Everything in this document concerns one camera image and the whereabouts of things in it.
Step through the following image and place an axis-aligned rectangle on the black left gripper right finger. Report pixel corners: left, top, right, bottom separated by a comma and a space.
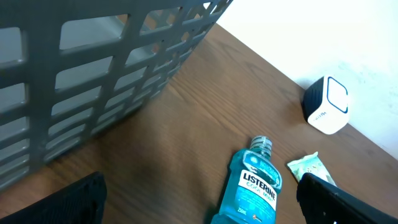
297, 172, 397, 224

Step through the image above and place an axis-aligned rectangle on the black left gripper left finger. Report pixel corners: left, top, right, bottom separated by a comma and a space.
1, 172, 107, 224

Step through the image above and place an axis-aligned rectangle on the teal wet wipes pack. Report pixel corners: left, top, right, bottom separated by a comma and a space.
287, 152, 336, 186

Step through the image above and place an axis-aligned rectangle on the blue Listerine mouthwash bottle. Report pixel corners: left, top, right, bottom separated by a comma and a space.
211, 136, 282, 224

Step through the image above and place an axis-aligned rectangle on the grey plastic shopping basket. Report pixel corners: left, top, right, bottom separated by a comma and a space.
1, 0, 230, 189

